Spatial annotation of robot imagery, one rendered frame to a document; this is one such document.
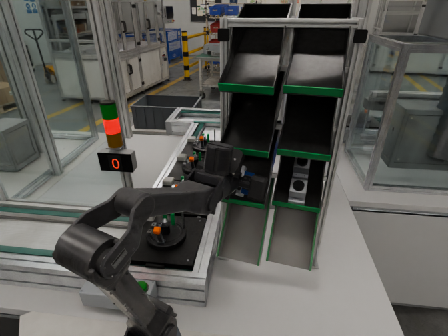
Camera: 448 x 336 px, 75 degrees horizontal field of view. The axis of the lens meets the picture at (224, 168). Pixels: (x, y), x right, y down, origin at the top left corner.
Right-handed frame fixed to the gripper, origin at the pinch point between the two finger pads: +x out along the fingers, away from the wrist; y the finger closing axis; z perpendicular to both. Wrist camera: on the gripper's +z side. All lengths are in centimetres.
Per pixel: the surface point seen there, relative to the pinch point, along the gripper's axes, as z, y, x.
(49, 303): -52, 49, -15
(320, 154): 10.3, -19.2, 2.4
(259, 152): 8.0, -5.0, -1.4
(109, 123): 4.9, 47.1, 3.7
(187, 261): -32.6, 12.1, 3.9
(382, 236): -36, -55, 88
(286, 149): 9.7, -11.1, 1.7
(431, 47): 51, -47, 72
